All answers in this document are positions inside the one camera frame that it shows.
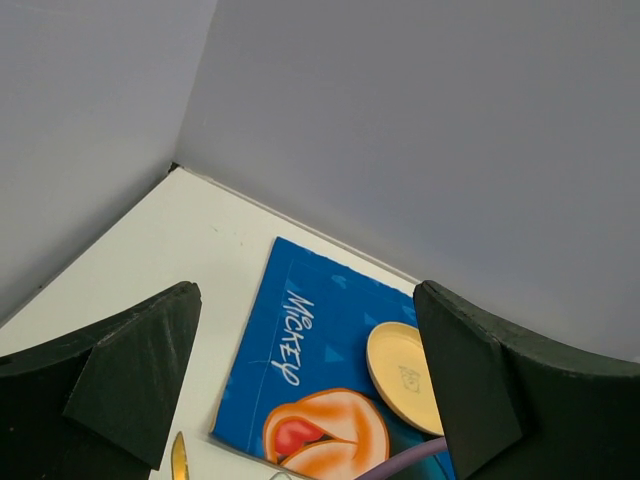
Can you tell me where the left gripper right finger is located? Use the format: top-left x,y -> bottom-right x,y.
413,281 -> 639,479

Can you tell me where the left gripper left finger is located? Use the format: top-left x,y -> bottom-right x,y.
1,282 -> 202,479

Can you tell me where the gold knife green handle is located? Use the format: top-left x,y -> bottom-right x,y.
171,431 -> 190,480

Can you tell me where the yellow round plate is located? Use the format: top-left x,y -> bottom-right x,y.
366,322 -> 444,436

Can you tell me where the blue Mickey placemat cloth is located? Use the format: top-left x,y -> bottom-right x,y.
211,238 -> 435,479

